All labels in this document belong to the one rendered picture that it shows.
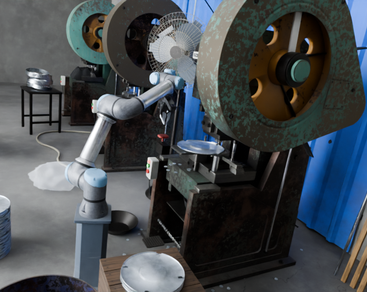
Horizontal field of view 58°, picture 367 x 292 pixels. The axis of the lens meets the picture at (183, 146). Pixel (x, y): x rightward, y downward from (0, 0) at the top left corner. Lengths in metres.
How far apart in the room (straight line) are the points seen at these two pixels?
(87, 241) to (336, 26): 1.64
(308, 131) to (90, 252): 1.32
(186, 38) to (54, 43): 5.87
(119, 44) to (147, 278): 2.10
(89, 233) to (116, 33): 1.82
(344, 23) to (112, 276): 1.60
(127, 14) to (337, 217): 2.40
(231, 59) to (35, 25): 7.07
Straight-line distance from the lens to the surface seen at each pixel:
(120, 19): 3.09
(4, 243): 2.35
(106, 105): 1.87
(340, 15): 1.84
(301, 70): 1.62
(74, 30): 4.75
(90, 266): 1.99
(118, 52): 3.10
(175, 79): 2.02
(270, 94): 1.70
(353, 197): 2.84
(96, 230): 1.86
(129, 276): 1.59
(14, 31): 8.25
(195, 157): 2.00
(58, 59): 8.35
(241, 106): 1.51
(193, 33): 2.69
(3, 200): 2.36
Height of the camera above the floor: 1.39
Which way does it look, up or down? 17 degrees down
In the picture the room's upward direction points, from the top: 8 degrees clockwise
